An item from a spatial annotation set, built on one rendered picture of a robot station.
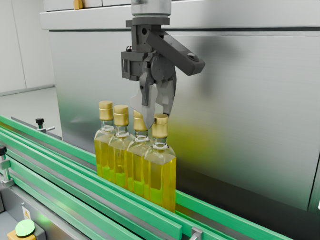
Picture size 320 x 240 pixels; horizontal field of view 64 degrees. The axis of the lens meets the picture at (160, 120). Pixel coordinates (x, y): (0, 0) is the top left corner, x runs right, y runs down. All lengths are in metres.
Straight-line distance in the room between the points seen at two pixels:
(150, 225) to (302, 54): 0.45
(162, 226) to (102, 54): 0.55
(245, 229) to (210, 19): 0.44
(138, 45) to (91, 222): 0.39
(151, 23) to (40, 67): 6.55
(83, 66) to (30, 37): 5.95
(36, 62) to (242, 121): 6.53
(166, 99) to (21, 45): 6.32
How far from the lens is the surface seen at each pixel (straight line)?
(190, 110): 0.64
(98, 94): 0.91
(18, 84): 6.78
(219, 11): 0.59
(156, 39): 0.49
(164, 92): 0.53
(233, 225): 0.60
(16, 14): 6.79
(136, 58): 0.50
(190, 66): 0.45
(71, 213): 0.68
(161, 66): 0.50
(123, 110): 0.59
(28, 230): 0.79
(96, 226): 0.61
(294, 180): 0.60
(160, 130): 0.53
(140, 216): 0.60
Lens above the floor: 1.33
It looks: 19 degrees down
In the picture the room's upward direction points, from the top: straight up
